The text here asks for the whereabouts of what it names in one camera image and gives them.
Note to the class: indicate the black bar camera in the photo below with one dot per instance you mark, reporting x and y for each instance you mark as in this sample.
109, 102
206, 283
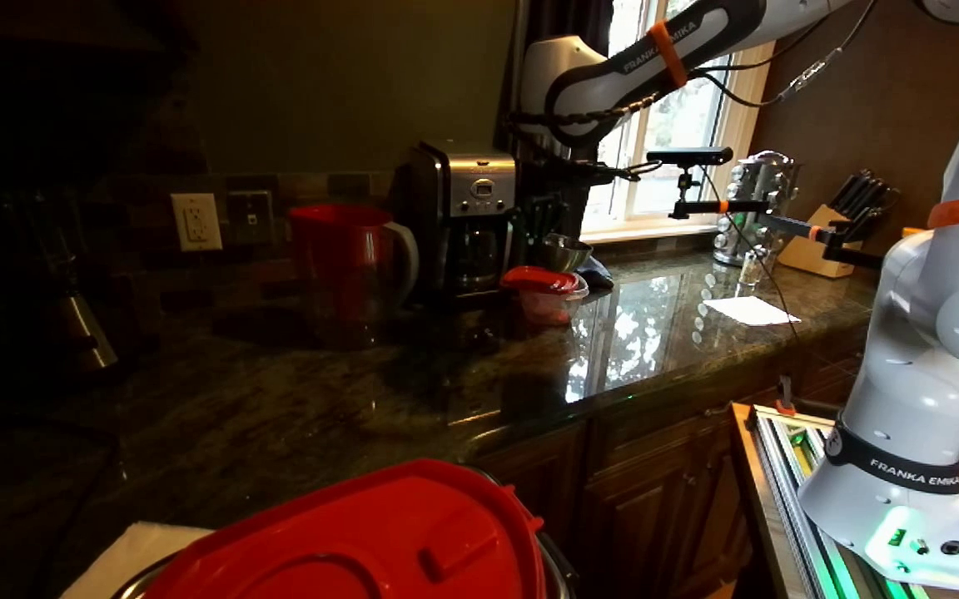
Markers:
688, 155

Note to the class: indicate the black camera stand orange joints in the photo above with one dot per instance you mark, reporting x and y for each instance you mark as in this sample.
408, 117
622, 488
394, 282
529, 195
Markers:
725, 208

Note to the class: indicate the white wall outlet plate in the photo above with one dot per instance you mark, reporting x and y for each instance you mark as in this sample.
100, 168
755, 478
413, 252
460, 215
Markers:
197, 219

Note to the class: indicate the round red lid with tab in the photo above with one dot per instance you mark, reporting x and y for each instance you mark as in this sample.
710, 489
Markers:
358, 544

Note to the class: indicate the dark wall switch plate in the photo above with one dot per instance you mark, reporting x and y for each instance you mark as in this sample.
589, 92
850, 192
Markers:
251, 215

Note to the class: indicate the brown wooden base cabinet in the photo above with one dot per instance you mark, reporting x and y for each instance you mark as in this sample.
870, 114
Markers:
658, 510

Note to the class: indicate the robot mounting platform green light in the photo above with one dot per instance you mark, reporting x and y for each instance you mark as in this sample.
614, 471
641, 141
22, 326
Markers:
813, 520

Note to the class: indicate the small white paper note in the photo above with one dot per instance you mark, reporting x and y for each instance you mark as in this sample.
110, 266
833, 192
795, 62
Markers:
749, 312

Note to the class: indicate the white window frame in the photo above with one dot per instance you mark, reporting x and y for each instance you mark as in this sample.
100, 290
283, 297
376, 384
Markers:
749, 122

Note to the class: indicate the wooden knife block with knives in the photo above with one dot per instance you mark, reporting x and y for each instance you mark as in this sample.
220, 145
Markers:
832, 248

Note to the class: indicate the silver black coffee maker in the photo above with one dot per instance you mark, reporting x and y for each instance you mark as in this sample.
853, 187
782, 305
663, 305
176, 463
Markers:
469, 212

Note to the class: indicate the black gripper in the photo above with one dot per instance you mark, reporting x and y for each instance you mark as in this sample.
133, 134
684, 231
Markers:
558, 172

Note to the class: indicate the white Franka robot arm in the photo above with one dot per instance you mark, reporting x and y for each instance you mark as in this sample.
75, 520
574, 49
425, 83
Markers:
923, 367

